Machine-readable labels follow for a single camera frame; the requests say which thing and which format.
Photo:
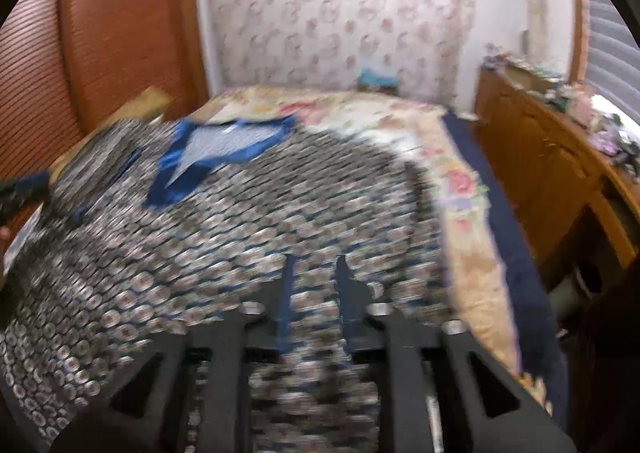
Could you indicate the teal cloth bundle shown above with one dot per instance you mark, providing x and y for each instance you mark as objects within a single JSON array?
[{"x": 377, "y": 78}]

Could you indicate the wooden cabinet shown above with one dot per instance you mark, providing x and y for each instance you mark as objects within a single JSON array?
[{"x": 540, "y": 153}]

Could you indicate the navy floral printed garment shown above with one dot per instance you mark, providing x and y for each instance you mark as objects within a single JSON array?
[{"x": 225, "y": 243}]

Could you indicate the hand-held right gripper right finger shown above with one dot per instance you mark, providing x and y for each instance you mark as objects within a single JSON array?
[{"x": 345, "y": 315}]

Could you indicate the navy bed edge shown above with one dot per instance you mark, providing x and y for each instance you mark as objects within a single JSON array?
[{"x": 500, "y": 213}]

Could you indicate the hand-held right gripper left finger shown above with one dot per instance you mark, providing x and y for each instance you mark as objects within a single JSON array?
[{"x": 285, "y": 305}]

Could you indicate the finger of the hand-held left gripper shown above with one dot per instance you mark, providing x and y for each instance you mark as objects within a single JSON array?
[{"x": 25, "y": 187}]

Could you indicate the grey window blind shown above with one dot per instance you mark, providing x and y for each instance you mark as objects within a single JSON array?
[{"x": 610, "y": 48}]

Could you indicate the wooden window frame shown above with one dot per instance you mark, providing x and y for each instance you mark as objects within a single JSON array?
[{"x": 579, "y": 18}]

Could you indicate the row of small cabinet-top things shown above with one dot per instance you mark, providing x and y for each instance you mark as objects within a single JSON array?
[{"x": 575, "y": 98}]

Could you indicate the wooden headboard panel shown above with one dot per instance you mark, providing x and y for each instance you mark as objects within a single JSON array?
[{"x": 115, "y": 33}]

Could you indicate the pink circle-patterned wall cloth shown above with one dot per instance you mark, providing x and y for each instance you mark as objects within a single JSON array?
[{"x": 340, "y": 18}]

